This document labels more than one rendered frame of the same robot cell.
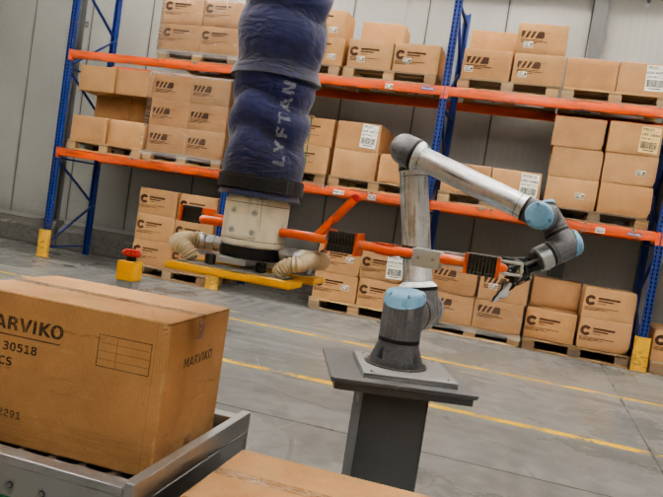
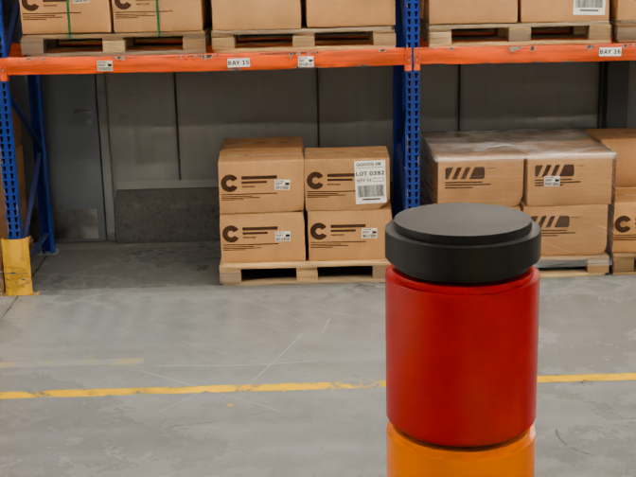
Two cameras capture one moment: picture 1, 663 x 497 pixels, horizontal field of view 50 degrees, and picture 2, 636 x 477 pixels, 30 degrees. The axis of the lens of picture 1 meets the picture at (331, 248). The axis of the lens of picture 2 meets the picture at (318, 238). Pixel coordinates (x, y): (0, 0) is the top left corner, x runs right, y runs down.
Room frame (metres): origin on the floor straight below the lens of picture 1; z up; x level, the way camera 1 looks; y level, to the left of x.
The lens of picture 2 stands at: (1.49, 1.75, 2.43)
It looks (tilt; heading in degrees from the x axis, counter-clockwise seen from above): 15 degrees down; 344
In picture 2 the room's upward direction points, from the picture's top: 1 degrees counter-clockwise
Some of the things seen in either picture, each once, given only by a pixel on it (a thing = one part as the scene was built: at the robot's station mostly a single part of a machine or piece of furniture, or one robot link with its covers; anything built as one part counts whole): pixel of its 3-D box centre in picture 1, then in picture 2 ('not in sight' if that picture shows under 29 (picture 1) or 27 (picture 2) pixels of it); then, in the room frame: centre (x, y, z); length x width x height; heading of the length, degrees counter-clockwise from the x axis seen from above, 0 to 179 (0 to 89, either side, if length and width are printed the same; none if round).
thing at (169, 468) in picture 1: (196, 451); not in sight; (1.91, 0.28, 0.58); 0.70 x 0.03 x 0.06; 165
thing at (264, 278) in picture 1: (234, 267); not in sight; (1.79, 0.24, 1.11); 0.34 x 0.10 x 0.05; 75
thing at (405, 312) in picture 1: (404, 313); not in sight; (2.56, -0.29, 0.96); 0.17 x 0.15 x 0.18; 154
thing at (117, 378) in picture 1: (97, 364); not in sight; (2.01, 0.61, 0.75); 0.60 x 0.40 x 0.40; 77
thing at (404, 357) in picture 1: (397, 350); not in sight; (2.56, -0.29, 0.82); 0.19 x 0.19 x 0.10
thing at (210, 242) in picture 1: (251, 251); not in sight; (1.88, 0.21, 1.15); 0.34 x 0.25 x 0.06; 75
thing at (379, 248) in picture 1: (336, 239); not in sight; (1.94, -0.01, 1.21); 0.93 x 0.30 x 0.04; 75
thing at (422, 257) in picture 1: (427, 258); not in sight; (1.76, -0.24, 1.21); 0.07 x 0.07 x 0.04; 75
